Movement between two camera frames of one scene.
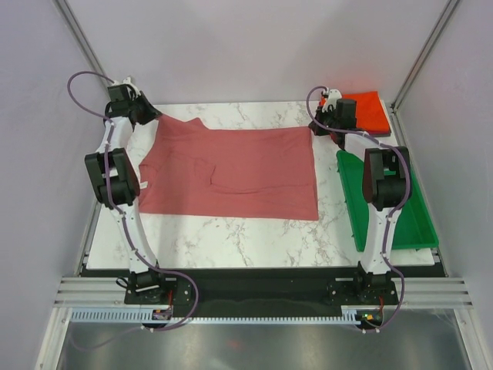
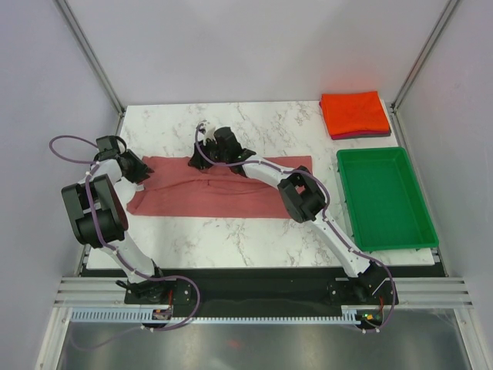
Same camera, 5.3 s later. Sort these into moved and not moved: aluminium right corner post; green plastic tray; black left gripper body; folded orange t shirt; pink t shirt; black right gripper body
Moved: black right gripper body; black left gripper body; pink t shirt
Not moved: green plastic tray; folded orange t shirt; aluminium right corner post
